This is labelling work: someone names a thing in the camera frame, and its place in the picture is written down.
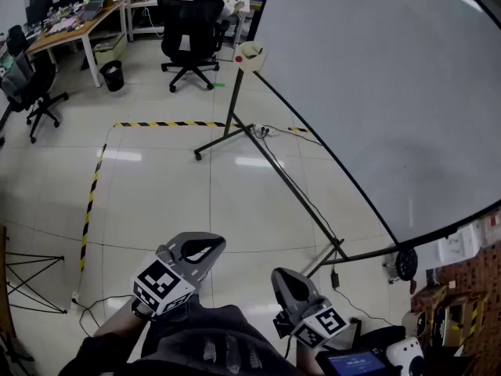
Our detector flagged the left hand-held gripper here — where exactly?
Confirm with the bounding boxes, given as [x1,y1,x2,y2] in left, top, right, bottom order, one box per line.
[132,231,227,316]

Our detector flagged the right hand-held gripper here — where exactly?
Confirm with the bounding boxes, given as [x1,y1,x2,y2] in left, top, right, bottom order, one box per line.
[271,267,349,349]

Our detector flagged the cream box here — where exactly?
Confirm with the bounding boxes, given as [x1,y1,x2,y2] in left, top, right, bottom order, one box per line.
[234,40,268,73]

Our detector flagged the person's right forearm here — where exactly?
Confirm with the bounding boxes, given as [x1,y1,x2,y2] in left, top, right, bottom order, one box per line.
[295,341,319,376]

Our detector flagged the person's left forearm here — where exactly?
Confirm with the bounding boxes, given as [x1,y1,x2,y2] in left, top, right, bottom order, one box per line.
[92,298,157,338]

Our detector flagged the large whiteboard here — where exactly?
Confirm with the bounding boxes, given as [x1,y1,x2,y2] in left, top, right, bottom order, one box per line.
[250,0,501,247]

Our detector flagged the white plastic container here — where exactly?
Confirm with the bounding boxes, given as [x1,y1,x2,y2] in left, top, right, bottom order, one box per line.
[93,33,129,65]

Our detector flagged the black wristband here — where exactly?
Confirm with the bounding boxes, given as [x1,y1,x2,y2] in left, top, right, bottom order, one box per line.
[132,298,156,321]

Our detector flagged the person's dark printed t-shirt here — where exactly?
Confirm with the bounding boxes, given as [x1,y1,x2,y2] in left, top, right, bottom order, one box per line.
[58,295,305,376]

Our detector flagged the tablet with blue screen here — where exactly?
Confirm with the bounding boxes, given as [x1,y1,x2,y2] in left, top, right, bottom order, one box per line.
[315,349,392,376]

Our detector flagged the beige round-faced device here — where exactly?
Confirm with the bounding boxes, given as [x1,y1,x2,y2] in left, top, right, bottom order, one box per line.
[402,309,427,338]

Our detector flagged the white power strip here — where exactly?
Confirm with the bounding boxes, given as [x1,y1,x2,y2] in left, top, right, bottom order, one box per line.
[253,123,281,137]

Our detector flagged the black trash bin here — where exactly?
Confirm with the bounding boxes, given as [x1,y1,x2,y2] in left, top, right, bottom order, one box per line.
[99,60,125,92]

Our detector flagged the black mesh office chair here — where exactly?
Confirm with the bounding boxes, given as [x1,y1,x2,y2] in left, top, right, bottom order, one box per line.
[158,0,232,93]

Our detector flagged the black office chair with jacket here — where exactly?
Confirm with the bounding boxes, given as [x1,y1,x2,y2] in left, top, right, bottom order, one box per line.
[0,24,70,145]

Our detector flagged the white table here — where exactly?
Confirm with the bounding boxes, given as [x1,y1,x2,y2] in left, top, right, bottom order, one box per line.
[225,0,251,60]

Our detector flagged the wooden desk with white legs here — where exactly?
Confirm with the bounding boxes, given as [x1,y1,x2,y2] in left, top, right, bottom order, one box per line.
[25,0,128,89]

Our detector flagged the black computer monitor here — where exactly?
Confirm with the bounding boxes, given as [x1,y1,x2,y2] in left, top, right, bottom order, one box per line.
[25,0,63,25]

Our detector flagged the black power cable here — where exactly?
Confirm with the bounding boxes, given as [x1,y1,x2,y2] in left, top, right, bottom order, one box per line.
[250,125,341,273]

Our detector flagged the white instant camera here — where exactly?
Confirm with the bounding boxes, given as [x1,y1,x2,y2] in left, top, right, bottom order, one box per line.
[385,335,427,376]

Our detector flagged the thin black floor cable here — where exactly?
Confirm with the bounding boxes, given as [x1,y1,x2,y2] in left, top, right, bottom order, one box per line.
[269,128,325,147]

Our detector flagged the black wire frame table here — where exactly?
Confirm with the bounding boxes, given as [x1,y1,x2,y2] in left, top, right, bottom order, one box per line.
[0,225,67,315]

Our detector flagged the white wall socket panel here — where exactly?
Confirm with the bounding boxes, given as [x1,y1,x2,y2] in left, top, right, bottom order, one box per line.
[436,209,501,266]

